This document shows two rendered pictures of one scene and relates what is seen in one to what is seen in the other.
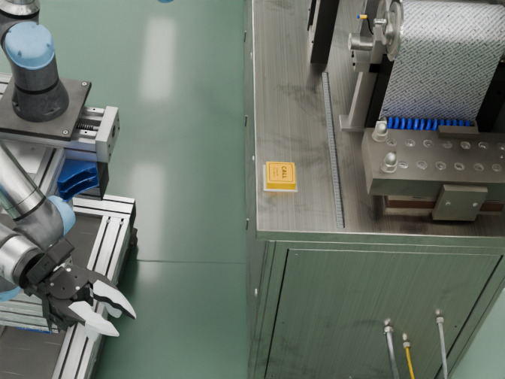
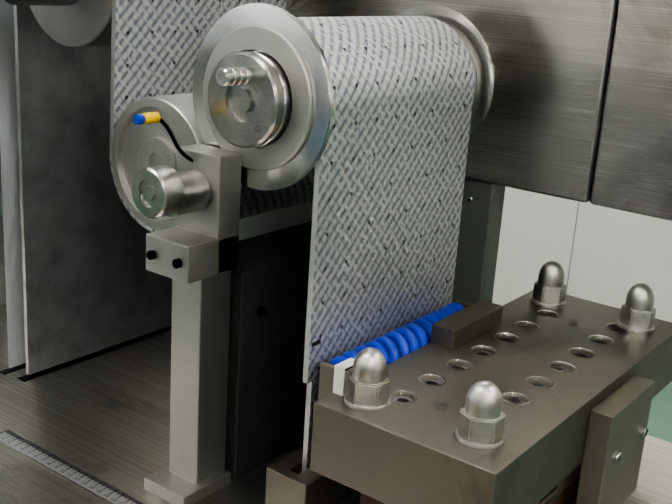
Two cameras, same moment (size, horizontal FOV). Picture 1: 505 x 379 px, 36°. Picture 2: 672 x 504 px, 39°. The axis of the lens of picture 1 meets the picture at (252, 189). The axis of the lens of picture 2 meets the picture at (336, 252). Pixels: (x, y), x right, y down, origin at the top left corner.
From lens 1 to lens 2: 1.35 m
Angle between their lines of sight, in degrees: 51
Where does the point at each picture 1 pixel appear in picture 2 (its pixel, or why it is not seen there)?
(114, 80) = not seen: outside the picture
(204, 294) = not seen: outside the picture
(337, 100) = (97, 462)
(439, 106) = (402, 286)
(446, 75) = (405, 185)
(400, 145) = (425, 392)
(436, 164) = (530, 384)
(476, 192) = (644, 394)
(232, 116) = not seen: outside the picture
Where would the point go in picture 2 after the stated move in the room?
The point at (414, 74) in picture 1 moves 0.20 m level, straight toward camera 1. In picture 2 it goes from (356, 200) to (526, 270)
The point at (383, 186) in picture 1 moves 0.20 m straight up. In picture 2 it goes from (511, 491) to (547, 222)
